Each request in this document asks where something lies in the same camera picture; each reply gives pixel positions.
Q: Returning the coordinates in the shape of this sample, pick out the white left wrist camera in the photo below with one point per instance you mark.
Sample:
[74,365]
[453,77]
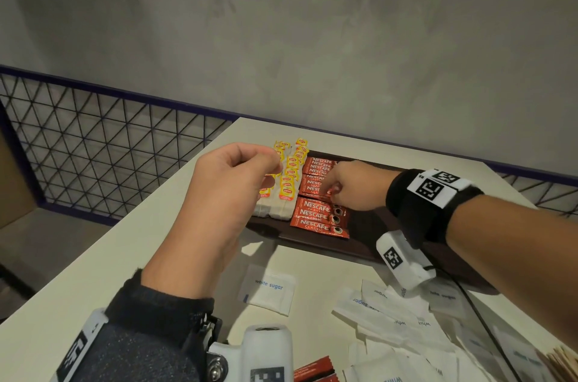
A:
[266,354]

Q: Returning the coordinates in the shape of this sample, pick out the person's left hand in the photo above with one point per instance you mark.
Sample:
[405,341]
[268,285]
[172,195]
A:
[216,214]

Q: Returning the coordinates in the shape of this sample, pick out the pile of red coffee sticks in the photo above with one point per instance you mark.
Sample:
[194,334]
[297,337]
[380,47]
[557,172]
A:
[314,370]

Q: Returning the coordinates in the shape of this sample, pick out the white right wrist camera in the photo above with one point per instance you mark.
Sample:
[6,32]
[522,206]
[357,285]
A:
[404,259]

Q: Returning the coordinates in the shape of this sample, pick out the pile of white sugar sachets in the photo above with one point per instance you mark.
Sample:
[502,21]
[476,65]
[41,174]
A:
[397,318]

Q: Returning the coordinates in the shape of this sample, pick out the person's right forearm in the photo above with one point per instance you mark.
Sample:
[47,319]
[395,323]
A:
[519,255]

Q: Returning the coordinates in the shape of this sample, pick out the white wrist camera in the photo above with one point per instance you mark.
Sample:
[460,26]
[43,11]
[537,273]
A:
[266,354]
[404,259]

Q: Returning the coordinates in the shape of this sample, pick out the brown plastic tray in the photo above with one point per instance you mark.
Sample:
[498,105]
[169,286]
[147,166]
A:
[361,232]

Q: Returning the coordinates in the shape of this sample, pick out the brown cardboard box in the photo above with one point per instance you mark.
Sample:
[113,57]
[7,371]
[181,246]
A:
[13,187]

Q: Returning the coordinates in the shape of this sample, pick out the black metal furniture frame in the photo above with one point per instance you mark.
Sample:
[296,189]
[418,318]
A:
[18,280]

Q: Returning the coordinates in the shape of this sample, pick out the row of red Nescafe sachets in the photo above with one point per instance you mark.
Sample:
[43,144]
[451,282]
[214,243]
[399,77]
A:
[316,167]

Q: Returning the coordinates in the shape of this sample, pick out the pile of wooden stirrers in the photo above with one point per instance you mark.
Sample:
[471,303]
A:
[564,366]

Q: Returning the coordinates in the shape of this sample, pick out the person's right hand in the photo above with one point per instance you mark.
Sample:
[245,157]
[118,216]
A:
[361,185]

